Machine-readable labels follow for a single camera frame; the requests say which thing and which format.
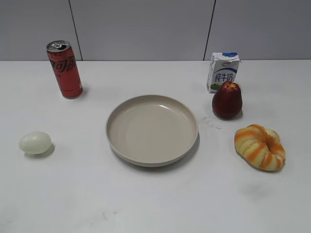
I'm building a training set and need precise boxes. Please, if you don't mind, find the orange striped croissant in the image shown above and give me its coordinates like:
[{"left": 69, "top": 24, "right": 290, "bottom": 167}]
[{"left": 234, "top": 124, "right": 286, "bottom": 172}]

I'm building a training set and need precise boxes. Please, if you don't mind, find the beige round plate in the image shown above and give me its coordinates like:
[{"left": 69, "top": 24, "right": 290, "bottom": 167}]
[{"left": 105, "top": 95, "right": 199, "bottom": 167}]

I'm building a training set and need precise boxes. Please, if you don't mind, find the dark red wax apple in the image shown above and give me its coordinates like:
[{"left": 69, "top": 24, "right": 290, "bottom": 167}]
[{"left": 212, "top": 81, "right": 242, "bottom": 119}]

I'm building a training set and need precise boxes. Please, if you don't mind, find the white blue milk carton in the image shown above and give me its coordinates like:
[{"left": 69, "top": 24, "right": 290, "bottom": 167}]
[{"left": 207, "top": 52, "right": 241, "bottom": 93}]

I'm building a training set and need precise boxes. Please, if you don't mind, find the red cola can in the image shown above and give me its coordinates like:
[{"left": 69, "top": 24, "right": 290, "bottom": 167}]
[{"left": 46, "top": 40, "right": 83, "bottom": 99}]

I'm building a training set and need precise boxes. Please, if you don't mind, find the white egg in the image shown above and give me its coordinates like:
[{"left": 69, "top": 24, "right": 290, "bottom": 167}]
[{"left": 18, "top": 132, "right": 52, "bottom": 154}]

